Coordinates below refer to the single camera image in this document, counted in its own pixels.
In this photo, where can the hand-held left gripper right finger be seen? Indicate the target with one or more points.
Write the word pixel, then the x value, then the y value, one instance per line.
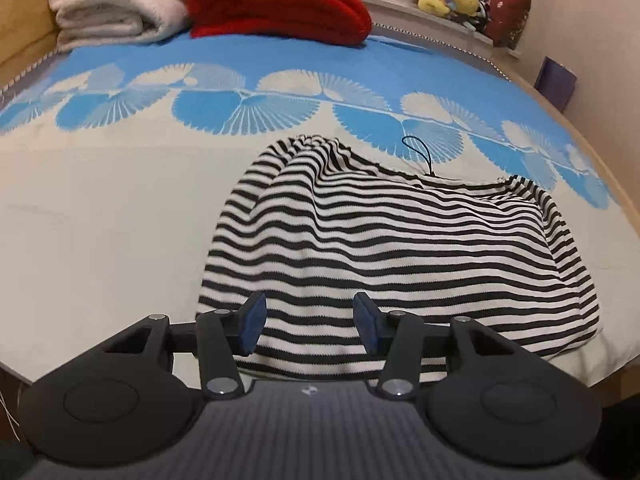
pixel 363 322

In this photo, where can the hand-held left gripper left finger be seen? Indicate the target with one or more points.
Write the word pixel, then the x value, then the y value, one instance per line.
pixel 253 321

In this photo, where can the black and white striped garment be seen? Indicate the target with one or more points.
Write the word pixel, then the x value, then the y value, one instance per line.
pixel 375 235

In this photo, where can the blue and white patterned bedspread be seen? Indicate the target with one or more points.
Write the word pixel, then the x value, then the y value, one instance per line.
pixel 100 210

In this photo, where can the white windowsill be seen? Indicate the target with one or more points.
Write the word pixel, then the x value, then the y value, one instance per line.
pixel 400 10

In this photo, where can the red folded blanket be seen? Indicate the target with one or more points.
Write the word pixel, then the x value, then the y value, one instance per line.
pixel 280 2

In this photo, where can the dark red cushion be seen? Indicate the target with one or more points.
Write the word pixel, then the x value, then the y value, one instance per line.
pixel 510 17

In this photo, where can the cream fluffy folded blanket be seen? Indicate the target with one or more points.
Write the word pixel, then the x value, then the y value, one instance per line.
pixel 115 2

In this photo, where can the tan upholstered headboard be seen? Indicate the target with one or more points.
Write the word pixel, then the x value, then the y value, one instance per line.
pixel 22 15

